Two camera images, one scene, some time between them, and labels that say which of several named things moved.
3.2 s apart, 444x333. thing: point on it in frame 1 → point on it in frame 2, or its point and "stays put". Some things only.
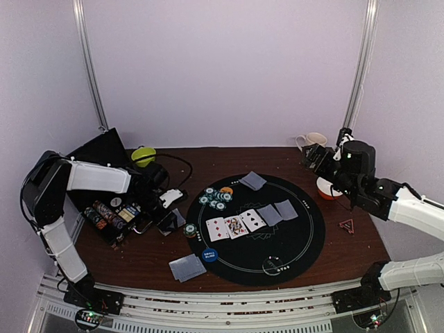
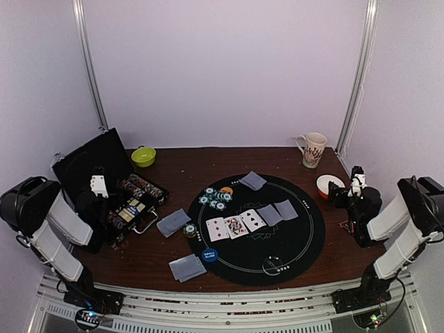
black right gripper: [315, 158] → [336, 191]
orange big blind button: [227, 189] stays put
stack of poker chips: [190, 230] stays put
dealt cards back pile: [253, 180] stays put
